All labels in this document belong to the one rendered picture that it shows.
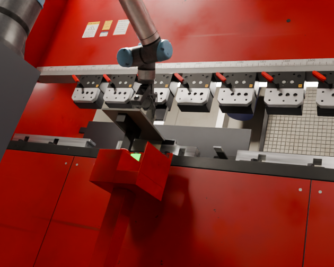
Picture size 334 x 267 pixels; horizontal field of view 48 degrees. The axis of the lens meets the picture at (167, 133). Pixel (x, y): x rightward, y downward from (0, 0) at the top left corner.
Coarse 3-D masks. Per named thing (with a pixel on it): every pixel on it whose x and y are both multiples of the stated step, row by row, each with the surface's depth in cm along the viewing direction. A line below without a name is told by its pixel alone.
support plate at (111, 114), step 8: (104, 112) 156; (112, 112) 154; (120, 112) 152; (128, 112) 150; (136, 112) 148; (112, 120) 161; (136, 120) 155; (144, 120) 153; (120, 128) 167; (144, 128) 160; (152, 128) 158; (144, 136) 168; (152, 136) 166; (160, 136) 164
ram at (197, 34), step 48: (96, 0) 232; (144, 0) 215; (192, 0) 200; (240, 0) 188; (288, 0) 176; (48, 48) 227; (96, 48) 210; (192, 48) 184; (240, 48) 173; (288, 48) 164
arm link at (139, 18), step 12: (120, 0) 129; (132, 0) 129; (132, 12) 131; (144, 12) 132; (132, 24) 135; (144, 24) 133; (144, 36) 136; (156, 36) 137; (144, 48) 140; (156, 48) 138; (168, 48) 140; (144, 60) 144; (156, 60) 142
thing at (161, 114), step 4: (148, 108) 181; (156, 108) 179; (160, 108) 178; (164, 108) 177; (168, 108) 178; (156, 112) 178; (160, 112) 177; (164, 112) 176; (156, 116) 177; (160, 116) 176; (164, 116) 175; (156, 120) 176; (160, 120) 175; (164, 120) 176; (160, 124) 175
